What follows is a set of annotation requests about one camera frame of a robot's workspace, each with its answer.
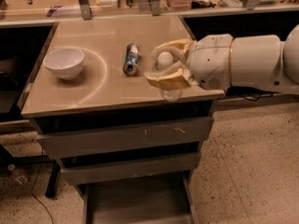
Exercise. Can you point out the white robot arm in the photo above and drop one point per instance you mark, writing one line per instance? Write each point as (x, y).
(263, 62)

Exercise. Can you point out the clear plastic water bottle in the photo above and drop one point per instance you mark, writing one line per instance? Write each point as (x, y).
(168, 61)

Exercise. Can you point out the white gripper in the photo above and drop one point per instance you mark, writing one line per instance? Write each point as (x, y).
(209, 61)

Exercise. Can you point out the white ceramic bowl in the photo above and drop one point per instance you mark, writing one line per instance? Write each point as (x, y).
(66, 63)

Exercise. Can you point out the grey middle drawer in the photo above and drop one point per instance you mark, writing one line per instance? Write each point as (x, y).
(130, 169)

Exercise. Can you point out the blue crushed soda can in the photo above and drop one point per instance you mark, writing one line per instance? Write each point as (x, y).
(130, 67)

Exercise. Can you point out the small bottle on floor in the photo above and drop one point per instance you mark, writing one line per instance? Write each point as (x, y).
(18, 174)

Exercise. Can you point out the grey open bottom drawer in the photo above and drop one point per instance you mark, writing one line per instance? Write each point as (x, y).
(155, 199)

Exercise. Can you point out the black table leg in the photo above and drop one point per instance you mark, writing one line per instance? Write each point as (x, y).
(52, 184)

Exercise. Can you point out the grey drawer cabinet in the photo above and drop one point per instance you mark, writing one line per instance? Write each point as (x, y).
(102, 95)

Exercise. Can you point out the grey top drawer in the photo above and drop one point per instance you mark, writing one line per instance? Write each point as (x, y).
(125, 137)

